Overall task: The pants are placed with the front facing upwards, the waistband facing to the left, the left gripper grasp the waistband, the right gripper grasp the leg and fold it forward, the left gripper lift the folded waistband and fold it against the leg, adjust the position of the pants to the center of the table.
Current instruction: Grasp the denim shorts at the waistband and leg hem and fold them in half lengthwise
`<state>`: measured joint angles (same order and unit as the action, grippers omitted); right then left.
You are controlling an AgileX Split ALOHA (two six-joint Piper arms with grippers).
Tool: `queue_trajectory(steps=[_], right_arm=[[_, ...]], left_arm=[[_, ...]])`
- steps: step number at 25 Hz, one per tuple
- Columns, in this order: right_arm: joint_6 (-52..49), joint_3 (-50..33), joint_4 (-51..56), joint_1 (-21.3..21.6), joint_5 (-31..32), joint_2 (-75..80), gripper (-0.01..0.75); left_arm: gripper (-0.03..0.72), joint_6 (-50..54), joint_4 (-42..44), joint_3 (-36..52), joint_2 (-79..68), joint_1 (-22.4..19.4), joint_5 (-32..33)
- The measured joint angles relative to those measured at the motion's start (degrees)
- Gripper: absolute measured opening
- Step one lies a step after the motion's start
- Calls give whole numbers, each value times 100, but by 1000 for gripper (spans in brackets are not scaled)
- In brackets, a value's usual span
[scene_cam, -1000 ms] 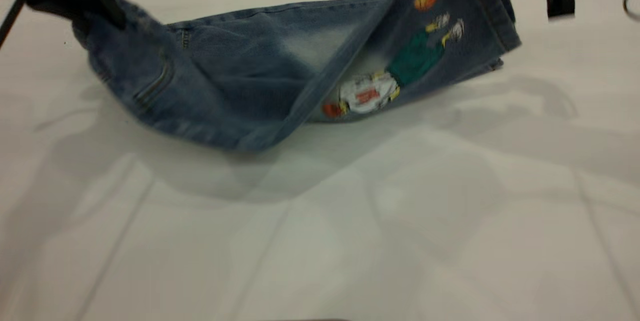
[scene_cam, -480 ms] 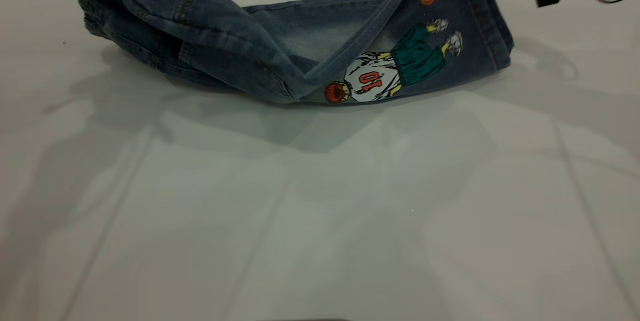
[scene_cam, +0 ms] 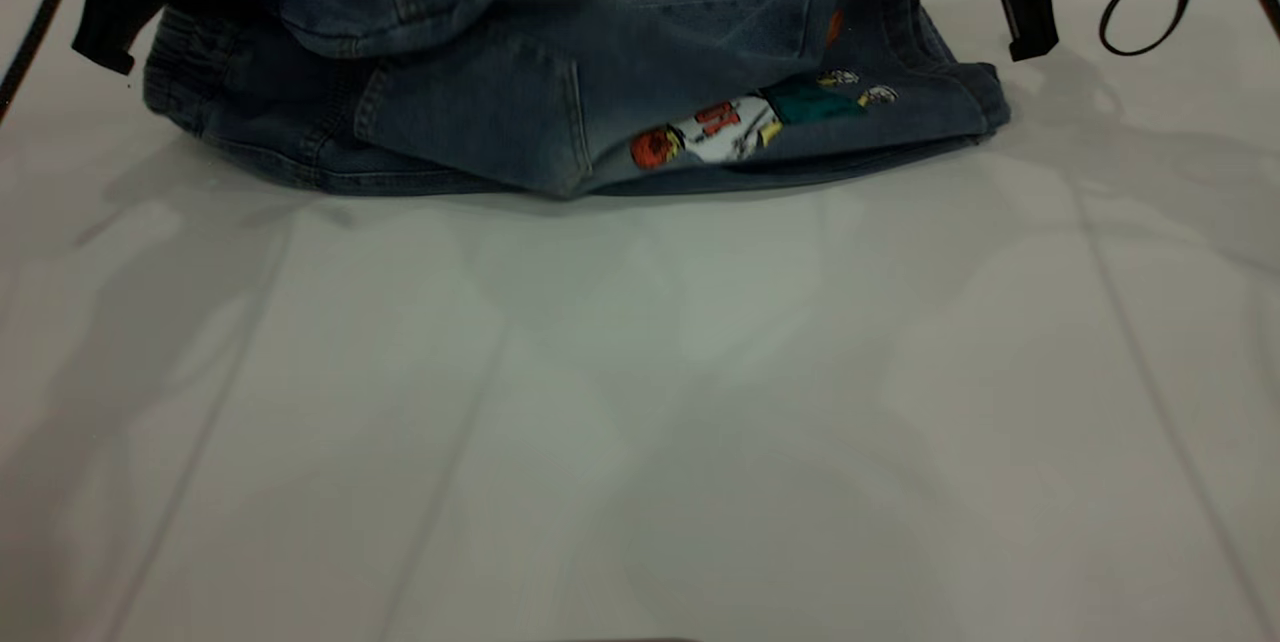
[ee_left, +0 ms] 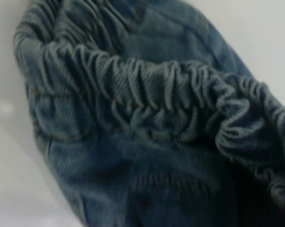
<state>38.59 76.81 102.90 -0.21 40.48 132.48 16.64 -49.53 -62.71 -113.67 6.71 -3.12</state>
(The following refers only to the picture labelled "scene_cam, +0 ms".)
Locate braided black cable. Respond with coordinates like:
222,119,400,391
0,0,81,123

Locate blue denim jeans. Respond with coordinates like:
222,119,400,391
142,0,1013,201

